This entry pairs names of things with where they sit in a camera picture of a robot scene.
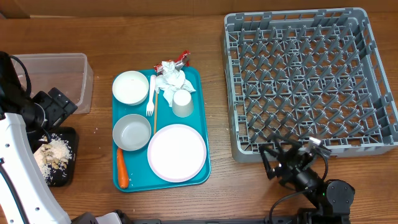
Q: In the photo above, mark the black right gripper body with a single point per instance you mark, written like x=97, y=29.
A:
x=298, y=177

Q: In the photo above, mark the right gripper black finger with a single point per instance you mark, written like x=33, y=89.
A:
x=279, y=141
x=270, y=171

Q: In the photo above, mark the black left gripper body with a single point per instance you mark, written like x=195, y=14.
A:
x=46, y=112

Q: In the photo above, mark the white round bowl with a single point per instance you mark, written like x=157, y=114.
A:
x=130, y=87

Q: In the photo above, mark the grey round bowl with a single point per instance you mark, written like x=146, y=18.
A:
x=132, y=132

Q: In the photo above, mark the white round plate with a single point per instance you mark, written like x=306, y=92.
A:
x=176, y=153

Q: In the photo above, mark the white paper cup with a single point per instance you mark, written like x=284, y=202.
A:
x=182, y=103

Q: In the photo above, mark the white plastic fork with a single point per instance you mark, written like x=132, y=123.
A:
x=150, y=104

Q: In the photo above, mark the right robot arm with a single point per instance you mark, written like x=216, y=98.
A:
x=331, y=198

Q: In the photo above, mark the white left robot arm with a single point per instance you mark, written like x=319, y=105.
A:
x=25, y=196

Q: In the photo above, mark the black waste tray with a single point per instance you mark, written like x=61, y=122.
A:
x=71, y=135

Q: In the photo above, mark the grey plastic dishwasher rack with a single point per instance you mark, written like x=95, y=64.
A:
x=307, y=74

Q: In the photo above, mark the clear plastic bin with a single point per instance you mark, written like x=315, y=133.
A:
x=68, y=72

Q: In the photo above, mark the peanut shells and rice pile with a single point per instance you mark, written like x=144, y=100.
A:
x=54, y=160

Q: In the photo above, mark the orange carrot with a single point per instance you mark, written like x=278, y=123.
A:
x=123, y=179

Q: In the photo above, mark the wooden chopstick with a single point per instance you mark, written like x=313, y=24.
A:
x=155, y=112

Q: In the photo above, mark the teal plastic serving tray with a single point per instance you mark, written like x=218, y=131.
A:
x=140, y=175

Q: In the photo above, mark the crumpled white paper napkin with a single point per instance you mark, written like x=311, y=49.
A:
x=171, y=80

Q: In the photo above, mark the red silver snack wrapper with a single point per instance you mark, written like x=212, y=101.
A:
x=179, y=63

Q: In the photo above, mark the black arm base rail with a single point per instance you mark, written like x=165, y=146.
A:
x=118, y=216

